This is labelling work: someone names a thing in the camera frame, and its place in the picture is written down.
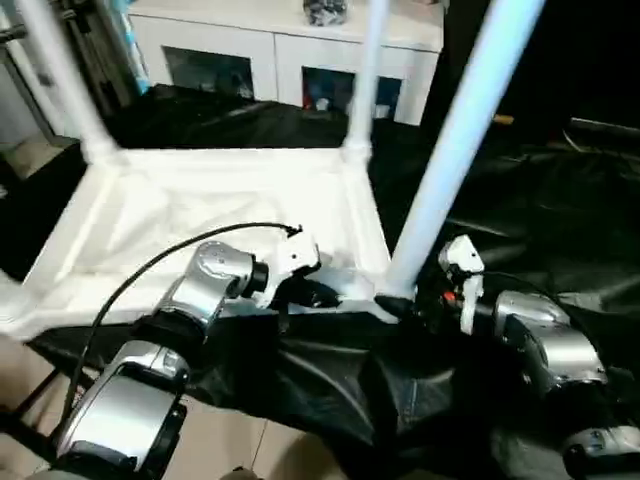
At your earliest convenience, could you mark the black metal bar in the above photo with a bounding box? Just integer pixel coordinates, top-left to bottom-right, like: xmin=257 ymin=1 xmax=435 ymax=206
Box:
xmin=569 ymin=117 xmax=640 ymax=142

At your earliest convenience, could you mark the white glass-door cabinet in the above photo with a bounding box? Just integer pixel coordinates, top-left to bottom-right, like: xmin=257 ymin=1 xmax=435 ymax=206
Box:
xmin=127 ymin=0 xmax=445 ymax=126

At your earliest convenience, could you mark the black metal rack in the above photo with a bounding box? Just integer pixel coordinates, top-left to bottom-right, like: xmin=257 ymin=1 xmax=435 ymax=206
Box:
xmin=0 ymin=364 xmax=81 ymax=451

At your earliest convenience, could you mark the black mat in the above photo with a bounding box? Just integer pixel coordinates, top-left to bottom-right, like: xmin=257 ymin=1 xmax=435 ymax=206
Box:
xmin=0 ymin=82 xmax=640 ymax=480

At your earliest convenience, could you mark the black left wrist camera cable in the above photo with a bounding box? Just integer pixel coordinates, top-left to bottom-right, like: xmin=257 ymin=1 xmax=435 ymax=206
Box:
xmin=63 ymin=222 xmax=305 ymax=419

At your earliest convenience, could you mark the blue and white roll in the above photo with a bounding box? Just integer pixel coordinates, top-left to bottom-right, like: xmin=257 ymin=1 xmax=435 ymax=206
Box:
xmin=119 ymin=0 xmax=152 ymax=97

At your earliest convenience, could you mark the black backdrop cloth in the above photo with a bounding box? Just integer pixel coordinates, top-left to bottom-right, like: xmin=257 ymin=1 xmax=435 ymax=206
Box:
xmin=439 ymin=0 xmax=640 ymax=141

